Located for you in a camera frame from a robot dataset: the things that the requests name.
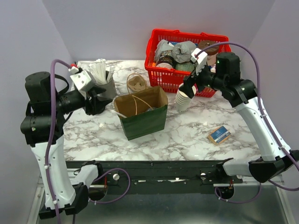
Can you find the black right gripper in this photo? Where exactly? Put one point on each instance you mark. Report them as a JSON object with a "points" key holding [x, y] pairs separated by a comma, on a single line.
{"points": [[188, 81]]}

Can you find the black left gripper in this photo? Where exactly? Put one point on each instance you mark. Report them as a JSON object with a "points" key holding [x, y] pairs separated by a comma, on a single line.
{"points": [[97, 104]]}

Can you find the single white straw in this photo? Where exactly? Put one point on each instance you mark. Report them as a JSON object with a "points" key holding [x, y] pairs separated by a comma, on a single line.
{"points": [[119, 114]]}

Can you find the brown cardboard cup carrier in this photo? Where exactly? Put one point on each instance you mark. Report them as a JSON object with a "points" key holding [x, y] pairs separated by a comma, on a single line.
{"points": [[136, 84]]}

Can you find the brown green paper bag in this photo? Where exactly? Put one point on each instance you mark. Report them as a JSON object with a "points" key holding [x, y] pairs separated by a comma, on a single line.
{"points": [[134, 105]]}

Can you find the black plastic cup lid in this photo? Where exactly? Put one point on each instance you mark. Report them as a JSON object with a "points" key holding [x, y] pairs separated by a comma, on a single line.
{"points": [[151, 109]]}

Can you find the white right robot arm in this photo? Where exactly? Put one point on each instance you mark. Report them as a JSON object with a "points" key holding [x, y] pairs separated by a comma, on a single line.
{"points": [[276, 155]]}

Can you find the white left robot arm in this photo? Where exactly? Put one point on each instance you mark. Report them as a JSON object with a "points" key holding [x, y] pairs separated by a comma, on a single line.
{"points": [[43, 131]]}

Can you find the green netted melon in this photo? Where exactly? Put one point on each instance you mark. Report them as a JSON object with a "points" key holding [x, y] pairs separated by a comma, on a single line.
{"points": [[187, 66]]}

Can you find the stack of paper cups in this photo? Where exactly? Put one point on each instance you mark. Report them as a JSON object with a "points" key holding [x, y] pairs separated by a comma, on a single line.
{"points": [[182, 101]]}

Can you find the red plastic shopping basket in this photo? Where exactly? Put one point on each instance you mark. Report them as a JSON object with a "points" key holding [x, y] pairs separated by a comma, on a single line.
{"points": [[170, 79]]}

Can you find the grey plastic mailer bag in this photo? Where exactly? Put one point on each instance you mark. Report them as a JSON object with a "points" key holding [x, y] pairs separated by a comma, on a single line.
{"points": [[180, 52]]}

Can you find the black labelled tub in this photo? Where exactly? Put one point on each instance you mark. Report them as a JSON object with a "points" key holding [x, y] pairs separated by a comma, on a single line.
{"points": [[166, 60]]}

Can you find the brown lidded round box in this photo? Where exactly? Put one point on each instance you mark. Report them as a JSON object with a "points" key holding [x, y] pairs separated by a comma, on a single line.
{"points": [[211, 52]]}

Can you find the blue orange card box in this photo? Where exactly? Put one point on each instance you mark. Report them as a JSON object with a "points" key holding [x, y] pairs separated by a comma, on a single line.
{"points": [[219, 135]]}

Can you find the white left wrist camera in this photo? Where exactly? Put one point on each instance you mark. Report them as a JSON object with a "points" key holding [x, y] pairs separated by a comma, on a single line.
{"points": [[82, 80]]}

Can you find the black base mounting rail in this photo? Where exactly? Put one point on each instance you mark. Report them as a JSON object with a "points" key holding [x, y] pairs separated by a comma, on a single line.
{"points": [[162, 177]]}

